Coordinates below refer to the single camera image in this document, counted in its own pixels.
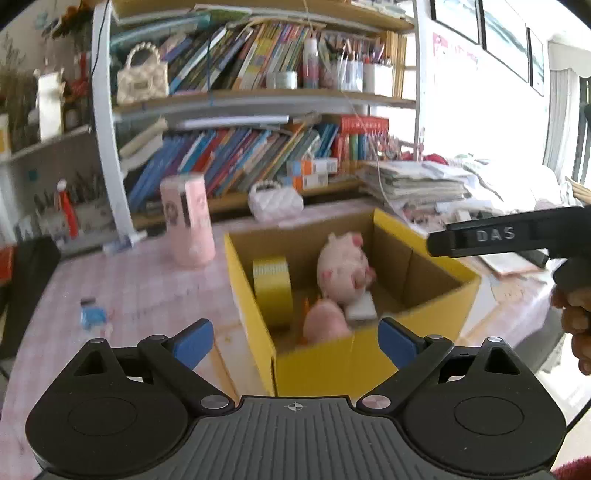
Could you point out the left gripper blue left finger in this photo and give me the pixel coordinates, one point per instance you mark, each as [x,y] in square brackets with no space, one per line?
[185,349]

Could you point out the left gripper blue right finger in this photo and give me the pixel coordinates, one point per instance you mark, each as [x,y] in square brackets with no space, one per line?
[405,348]

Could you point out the white charger cube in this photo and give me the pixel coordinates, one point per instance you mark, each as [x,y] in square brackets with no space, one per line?
[363,309]

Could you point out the pink fluffy plush toy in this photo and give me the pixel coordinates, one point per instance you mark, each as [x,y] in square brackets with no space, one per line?
[325,322]

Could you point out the pink pig plush toy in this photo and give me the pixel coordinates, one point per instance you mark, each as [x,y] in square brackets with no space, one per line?
[343,272]

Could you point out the blue small object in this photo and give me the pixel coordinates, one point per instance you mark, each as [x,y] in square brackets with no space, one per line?
[91,315]

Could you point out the gold tape roll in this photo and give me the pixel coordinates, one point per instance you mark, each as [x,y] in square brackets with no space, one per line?
[271,282]

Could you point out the person's right hand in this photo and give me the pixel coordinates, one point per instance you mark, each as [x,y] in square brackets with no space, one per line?
[575,306]

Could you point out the yellow cardboard box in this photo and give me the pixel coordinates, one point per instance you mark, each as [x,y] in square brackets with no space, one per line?
[311,298]

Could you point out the pink checkered tablecloth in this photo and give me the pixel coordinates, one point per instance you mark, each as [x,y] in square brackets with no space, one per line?
[144,292]

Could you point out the blue spray bottle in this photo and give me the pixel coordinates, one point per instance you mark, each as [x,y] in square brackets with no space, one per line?
[124,243]

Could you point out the pink humidifier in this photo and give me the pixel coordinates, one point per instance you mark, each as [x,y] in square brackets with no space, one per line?
[188,222]

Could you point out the stack of papers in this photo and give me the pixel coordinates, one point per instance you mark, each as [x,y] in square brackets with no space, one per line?
[403,184]

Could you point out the white quilted handbag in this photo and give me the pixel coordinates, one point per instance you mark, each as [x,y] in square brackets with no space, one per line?
[270,201]

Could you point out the black electric keyboard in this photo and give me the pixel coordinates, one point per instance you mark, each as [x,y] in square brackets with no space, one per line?
[34,262]

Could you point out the row of leaning books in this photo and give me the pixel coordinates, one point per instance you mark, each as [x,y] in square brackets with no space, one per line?
[232,160]

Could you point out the red tassel ornament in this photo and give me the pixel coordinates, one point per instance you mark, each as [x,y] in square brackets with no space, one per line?
[67,208]

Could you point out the white bookshelf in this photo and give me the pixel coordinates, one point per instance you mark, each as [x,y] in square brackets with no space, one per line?
[283,64]

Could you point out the cream quilted handbag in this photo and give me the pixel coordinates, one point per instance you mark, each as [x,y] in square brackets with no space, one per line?
[142,82]

